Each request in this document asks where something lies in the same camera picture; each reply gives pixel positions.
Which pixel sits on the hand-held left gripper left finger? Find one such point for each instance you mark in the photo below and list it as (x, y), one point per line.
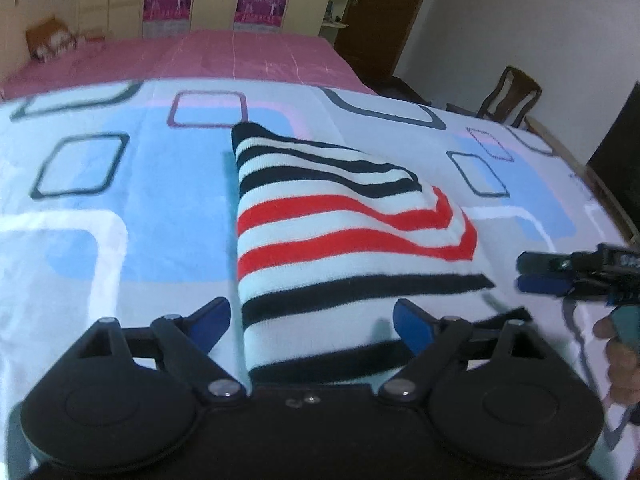
(212, 320)

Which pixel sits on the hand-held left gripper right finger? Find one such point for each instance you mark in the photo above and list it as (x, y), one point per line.
(412, 327)

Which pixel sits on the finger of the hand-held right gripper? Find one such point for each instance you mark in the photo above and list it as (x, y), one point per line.
(542, 261)
(542, 285)

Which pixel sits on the striped knitted sweater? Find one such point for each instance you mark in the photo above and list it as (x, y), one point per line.
(325, 220)

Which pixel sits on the person's right hand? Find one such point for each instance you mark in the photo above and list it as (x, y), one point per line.
(622, 365)

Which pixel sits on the dark panel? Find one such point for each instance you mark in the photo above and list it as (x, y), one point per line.
(617, 160)

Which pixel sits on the printed blanket with squares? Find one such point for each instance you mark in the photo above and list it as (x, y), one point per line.
(150, 220)

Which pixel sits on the wooden chair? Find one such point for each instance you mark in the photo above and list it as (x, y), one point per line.
(510, 92)

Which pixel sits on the pink bed sheet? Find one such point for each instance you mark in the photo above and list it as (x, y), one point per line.
(240, 57)

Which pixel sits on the brown wooden door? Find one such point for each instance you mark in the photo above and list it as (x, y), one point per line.
(380, 15)

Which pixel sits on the brown teddy bear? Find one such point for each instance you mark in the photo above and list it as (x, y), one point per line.
(50, 40)

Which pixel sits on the wooden bed frame rail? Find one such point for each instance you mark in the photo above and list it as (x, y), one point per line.
(585, 175)

